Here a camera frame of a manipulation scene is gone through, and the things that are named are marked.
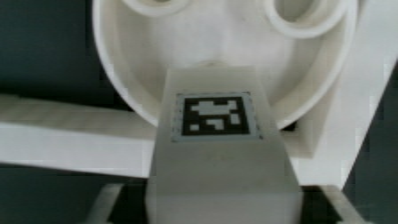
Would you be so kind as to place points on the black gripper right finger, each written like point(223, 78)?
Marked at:
point(328, 208)

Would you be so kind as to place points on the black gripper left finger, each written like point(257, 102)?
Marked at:
point(118, 206)

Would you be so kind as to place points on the white stool leg with tag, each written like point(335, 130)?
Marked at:
point(223, 180)

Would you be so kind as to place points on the white obstacle wall right piece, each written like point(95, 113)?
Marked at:
point(326, 140)

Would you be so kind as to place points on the white front rail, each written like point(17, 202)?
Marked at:
point(74, 137)

